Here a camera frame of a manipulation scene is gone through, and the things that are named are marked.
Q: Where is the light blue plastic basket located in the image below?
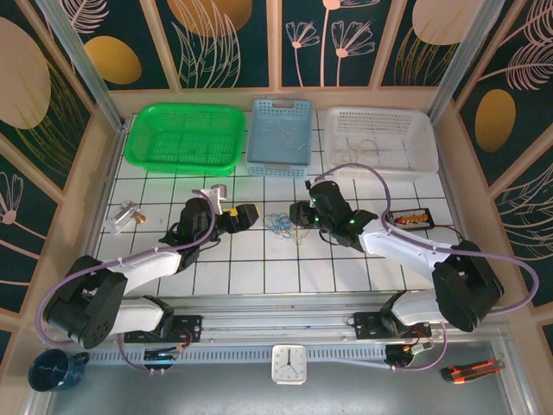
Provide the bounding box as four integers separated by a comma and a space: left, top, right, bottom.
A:
245, 98, 315, 181

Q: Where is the thin brown cable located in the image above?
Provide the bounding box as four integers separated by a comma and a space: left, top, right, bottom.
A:
345, 137, 381, 164

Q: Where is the thin white cable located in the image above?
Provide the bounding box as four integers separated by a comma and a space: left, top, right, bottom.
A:
264, 119, 306, 153

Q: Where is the green plastic basket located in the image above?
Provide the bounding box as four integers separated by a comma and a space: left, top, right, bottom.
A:
124, 102, 247, 177

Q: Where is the white plastic basket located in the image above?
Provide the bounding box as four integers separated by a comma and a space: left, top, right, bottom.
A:
321, 105, 441, 181

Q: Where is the black controller board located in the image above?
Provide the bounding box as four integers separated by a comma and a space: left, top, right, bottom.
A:
142, 345, 183, 371
384, 341, 434, 368

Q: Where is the white square clock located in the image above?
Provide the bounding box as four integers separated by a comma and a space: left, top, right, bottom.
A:
270, 344, 308, 385

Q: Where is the dark blue mug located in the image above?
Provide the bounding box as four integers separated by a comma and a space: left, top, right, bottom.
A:
29, 348, 91, 393

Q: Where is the orange black utility knife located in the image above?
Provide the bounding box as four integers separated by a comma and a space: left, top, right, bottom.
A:
440, 359, 505, 385

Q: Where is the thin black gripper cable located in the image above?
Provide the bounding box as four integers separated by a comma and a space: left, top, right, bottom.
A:
318, 228, 345, 248

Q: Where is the aluminium side rail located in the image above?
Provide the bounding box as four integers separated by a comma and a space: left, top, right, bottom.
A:
434, 124, 493, 306
68, 123, 130, 312

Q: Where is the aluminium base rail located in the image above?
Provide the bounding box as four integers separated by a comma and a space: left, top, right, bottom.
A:
42, 293, 506, 347

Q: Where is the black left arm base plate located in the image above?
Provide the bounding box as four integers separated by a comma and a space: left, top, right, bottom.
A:
124, 314, 203, 345

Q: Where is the thin red wire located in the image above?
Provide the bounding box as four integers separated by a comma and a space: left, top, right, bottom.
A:
431, 223, 467, 239

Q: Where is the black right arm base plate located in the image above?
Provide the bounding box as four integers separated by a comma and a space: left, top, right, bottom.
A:
353, 310, 432, 341

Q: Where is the slotted grey cable duct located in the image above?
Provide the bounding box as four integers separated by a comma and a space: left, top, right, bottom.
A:
88, 345, 390, 367

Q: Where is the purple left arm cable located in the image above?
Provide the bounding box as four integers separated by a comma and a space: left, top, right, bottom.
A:
36, 189, 217, 374

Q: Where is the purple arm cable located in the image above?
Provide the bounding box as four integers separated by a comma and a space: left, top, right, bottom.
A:
313, 163, 541, 373
36, 189, 217, 374

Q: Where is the aluminium frame post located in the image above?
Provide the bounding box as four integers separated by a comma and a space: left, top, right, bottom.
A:
427, 0, 518, 126
34, 0, 129, 133

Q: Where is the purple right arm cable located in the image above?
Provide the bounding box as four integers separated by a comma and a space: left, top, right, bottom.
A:
313, 163, 541, 373

